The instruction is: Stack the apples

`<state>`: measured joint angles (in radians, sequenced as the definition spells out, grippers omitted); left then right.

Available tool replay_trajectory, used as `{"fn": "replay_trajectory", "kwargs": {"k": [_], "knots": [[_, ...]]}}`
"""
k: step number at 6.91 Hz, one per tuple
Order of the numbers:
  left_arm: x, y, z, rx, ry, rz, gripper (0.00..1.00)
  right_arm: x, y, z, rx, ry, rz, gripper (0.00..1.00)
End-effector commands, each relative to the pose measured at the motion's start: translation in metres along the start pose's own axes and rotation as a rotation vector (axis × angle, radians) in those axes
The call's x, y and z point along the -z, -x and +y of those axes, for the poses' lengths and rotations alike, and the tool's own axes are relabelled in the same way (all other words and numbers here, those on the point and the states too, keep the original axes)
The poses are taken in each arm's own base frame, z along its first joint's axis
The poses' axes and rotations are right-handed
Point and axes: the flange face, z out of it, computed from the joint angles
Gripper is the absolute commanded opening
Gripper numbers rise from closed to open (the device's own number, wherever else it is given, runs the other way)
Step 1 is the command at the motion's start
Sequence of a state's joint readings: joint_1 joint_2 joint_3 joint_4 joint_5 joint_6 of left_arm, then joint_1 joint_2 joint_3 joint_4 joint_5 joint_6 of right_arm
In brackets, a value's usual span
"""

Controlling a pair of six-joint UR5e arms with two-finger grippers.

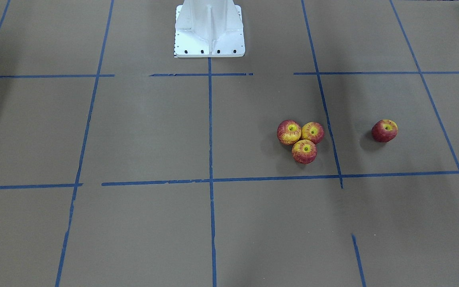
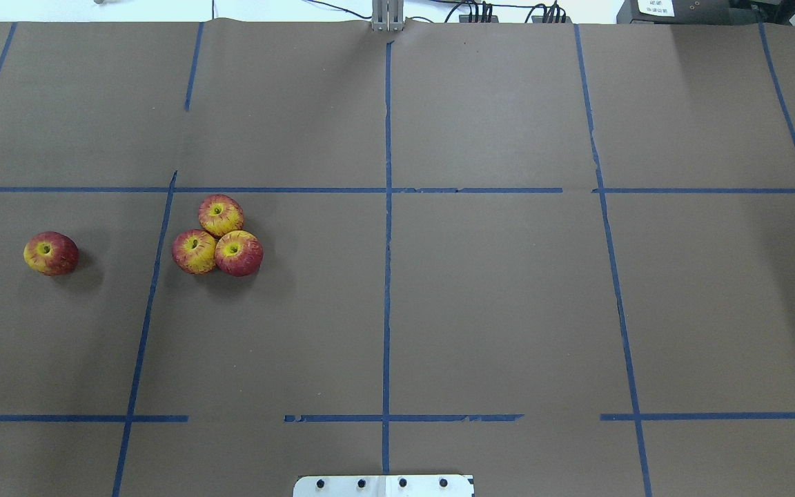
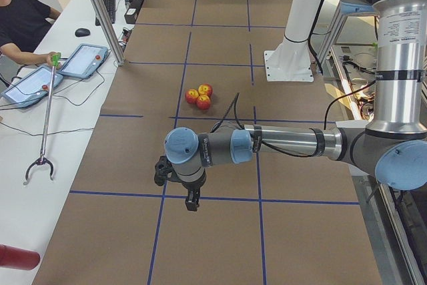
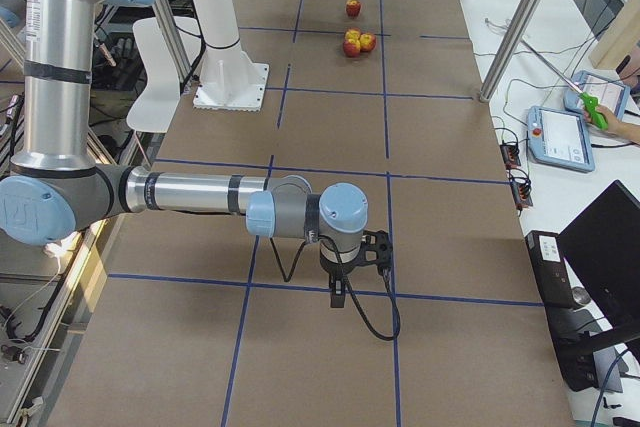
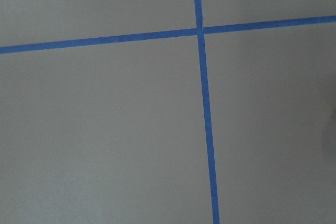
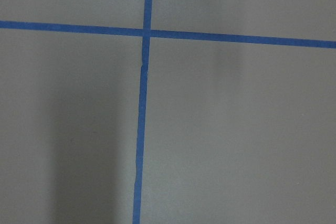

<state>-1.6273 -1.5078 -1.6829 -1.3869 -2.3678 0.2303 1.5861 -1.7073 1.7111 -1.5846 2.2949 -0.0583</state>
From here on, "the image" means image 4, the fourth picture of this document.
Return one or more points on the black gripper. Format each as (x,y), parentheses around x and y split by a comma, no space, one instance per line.
(336,267)

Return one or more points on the lone red yellow apple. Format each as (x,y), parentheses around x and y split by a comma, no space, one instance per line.
(353,8)

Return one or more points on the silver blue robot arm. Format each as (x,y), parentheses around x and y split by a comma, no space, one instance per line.
(55,187)

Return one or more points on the person hand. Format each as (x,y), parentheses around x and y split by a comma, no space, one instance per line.
(602,113)

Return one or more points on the lower orange black adapter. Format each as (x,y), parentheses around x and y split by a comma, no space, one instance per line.
(520,184)

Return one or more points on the orange black adapter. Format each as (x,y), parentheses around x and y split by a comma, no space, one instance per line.
(509,147)
(520,184)

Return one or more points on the upper orange black adapter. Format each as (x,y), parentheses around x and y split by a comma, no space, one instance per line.
(509,147)

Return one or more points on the black desktop computer box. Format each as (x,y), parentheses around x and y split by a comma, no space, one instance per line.
(568,319)

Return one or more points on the front red yellow apple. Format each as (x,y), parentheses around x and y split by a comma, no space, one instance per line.
(351,48)

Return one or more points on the right red yellow apple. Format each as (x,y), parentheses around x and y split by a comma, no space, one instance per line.
(368,42)

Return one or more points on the white chair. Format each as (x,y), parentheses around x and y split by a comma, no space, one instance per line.
(154,108)

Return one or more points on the back red yellow apple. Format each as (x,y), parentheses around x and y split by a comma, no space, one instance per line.
(352,33)

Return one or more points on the near blue teach pendant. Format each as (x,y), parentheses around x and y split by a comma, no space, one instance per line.
(559,138)

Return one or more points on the blue teach pendant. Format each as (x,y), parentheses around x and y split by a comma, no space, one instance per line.
(613,94)
(559,138)

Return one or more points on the black monitor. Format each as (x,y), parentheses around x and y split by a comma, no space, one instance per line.
(601,246)

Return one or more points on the far blue teach pendant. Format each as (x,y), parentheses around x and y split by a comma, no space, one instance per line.
(613,94)

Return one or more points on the wooden board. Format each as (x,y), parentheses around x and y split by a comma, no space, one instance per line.
(620,38)

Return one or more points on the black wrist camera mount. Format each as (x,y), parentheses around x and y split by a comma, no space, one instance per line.
(376,249)

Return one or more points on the white camera stand pillar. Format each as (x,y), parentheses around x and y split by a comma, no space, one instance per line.
(229,79)

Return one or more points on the aluminium frame post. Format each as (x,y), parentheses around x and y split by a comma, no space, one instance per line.
(507,48)

